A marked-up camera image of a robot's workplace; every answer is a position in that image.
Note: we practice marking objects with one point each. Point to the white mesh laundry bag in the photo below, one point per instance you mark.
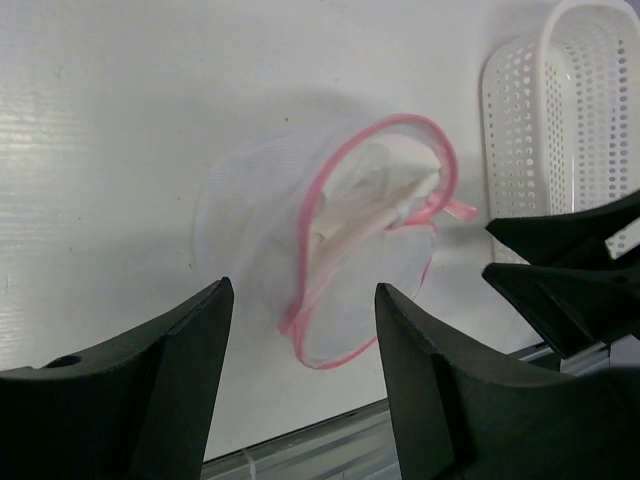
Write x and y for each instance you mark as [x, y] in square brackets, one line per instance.
[252, 226]

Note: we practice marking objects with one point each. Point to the white bra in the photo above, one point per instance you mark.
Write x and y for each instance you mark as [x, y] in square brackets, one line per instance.
[371, 175]

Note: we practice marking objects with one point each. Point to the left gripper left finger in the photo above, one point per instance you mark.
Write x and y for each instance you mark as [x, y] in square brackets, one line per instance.
[137, 406]

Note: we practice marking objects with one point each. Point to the white perforated plastic basket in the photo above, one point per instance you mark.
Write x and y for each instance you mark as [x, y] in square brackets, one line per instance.
[561, 112]

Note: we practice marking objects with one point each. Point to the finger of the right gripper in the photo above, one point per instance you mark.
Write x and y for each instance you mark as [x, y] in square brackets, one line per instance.
[544, 240]
[571, 309]

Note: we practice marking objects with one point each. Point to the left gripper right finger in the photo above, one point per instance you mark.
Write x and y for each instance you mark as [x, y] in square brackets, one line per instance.
[461, 410]

